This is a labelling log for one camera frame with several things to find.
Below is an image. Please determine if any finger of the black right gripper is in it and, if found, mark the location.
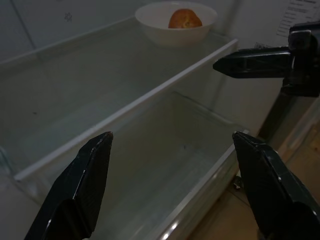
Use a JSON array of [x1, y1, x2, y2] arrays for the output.
[[212, 46, 293, 79]]

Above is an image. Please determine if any glass fridge shelf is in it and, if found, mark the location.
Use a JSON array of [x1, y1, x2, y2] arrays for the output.
[[0, 17, 239, 182]]

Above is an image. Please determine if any white bowl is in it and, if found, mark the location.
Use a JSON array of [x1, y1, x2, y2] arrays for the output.
[[134, 0, 218, 49]]

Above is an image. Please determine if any white label sticker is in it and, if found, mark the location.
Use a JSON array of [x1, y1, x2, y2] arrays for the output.
[[275, 0, 319, 39]]

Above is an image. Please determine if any grey steel fridge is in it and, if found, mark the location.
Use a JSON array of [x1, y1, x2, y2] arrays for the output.
[[0, 0, 320, 240]]

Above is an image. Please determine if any clear crisper drawer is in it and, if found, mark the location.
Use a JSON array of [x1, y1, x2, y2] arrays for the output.
[[14, 90, 251, 240]]

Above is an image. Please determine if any orange red fruit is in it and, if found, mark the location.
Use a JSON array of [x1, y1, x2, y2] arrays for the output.
[[167, 8, 204, 29]]

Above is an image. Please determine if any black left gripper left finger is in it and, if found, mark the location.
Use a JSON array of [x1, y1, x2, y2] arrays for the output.
[[23, 131, 115, 240]]

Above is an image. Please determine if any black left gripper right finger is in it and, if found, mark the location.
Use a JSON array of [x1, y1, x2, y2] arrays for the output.
[[231, 130, 320, 240]]

